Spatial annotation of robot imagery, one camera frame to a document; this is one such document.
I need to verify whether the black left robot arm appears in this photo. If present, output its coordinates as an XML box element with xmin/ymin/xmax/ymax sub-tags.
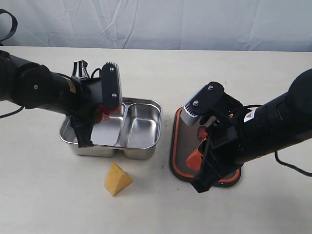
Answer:
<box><xmin>0</xmin><ymin>51</ymin><xmax>122</xmax><ymax>148</ymax></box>

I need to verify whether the stainless steel lunch box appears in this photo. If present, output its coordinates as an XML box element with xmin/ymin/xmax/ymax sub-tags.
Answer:
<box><xmin>59</xmin><ymin>97</ymin><xmax>162</xmax><ymax>160</ymax></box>

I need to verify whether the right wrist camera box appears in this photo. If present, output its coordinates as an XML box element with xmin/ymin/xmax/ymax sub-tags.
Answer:
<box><xmin>180</xmin><ymin>81</ymin><xmax>225</xmax><ymax>126</ymax></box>

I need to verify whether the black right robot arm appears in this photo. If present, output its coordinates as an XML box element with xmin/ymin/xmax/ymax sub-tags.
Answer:
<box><xmin>181</xmin><ymin>70</ymin><xmax>312</xmax><ymax>193</ymax></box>

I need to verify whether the yellow toy cheese wedge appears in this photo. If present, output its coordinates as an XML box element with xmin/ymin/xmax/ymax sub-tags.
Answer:
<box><xmin>104</xmin><ymin>162</ymin><xmax>133</xmax><ymax>196</ymax></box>

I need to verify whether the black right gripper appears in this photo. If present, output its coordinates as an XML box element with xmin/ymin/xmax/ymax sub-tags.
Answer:
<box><xmin>186</xmin><ymin>93</ymin><xmax>243</xmax><ymax>193</ymax></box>

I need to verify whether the dark transparent lunch box lid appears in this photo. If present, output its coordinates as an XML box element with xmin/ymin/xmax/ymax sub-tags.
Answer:
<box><xmin>169</xmin><ymin>106</ymin><xmax>242</xmax><ymax>188</ymax></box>

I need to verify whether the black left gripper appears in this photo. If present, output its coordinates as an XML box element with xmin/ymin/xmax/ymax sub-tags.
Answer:
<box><xmin>64</xmin><ymin>60</ymin><xmax>121</xmax><ymax>149</ymax></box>

